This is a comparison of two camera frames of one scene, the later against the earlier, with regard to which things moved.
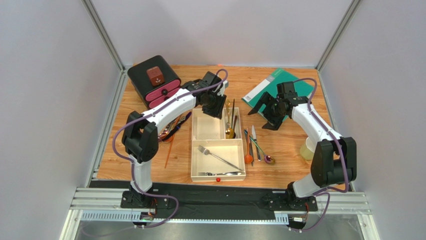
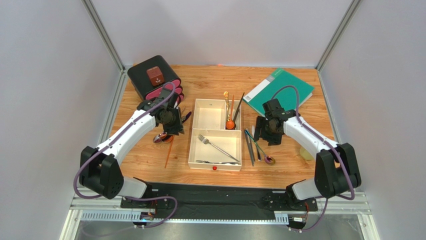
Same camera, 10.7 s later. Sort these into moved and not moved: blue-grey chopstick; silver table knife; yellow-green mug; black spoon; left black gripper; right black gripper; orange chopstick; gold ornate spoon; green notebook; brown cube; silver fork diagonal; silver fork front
Moved: black spoon; right black gripper; silver fork front; silver fork diagonal; gold ornate spoon; left black gripper
Not moved: blue-grey chopstick; silver table knife; yellow-green mug; orange chopstick; green notebook; brown cube
